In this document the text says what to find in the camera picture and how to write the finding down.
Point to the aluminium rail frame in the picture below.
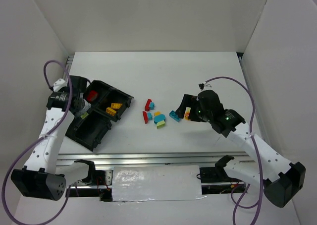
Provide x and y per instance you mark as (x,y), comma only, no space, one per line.
(163,77)

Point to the small teal lego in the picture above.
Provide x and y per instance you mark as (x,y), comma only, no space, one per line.
(152,105)
(149,115)

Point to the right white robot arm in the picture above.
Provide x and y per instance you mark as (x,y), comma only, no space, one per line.
(280,178)

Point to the black four-compartment tray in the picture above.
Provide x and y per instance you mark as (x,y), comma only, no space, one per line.
(90,131)

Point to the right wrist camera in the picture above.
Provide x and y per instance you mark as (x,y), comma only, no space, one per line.
(202,85)

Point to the blue flat lego brick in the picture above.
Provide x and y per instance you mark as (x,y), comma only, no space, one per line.
(174,116)

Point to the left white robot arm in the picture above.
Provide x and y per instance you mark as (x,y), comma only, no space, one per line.
(38,177)

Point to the red arch lego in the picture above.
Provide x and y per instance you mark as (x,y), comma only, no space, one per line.
(148,105)

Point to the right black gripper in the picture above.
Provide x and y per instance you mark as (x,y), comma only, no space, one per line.
(193,108)

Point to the red lego with flower print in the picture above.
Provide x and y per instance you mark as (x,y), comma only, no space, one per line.
(92,96)

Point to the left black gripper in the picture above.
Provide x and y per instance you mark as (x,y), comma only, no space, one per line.
(80,103)

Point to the orange-yellow lego brick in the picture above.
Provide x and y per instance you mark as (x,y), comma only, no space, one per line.
(110,111)

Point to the light green slope lego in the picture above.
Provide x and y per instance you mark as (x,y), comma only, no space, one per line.
(160,124)

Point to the small teal lego upper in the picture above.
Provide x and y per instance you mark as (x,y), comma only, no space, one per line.
(152,105)

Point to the red curved lego lower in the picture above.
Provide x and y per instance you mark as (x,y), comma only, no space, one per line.
(145,117)

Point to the orange flower lego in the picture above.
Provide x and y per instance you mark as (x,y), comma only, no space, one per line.
(187,114)

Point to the small teal lego lower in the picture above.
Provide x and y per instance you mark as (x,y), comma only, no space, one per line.
(149,115)

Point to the teal rounded lego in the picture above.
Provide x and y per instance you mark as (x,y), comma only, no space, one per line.
(159,117)

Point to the yellow lego brick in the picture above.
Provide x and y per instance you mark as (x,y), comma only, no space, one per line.
(115,106)

